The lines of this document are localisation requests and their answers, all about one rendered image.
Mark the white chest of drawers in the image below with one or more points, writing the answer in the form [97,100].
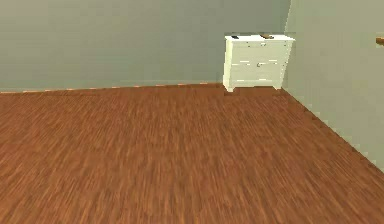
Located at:
[256,63]

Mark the small black flat object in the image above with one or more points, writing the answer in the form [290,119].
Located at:
[235,37]

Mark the small brown flat object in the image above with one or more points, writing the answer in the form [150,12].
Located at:
[267,36]

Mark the brown wooden wall frame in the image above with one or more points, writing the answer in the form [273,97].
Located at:
[380,41]

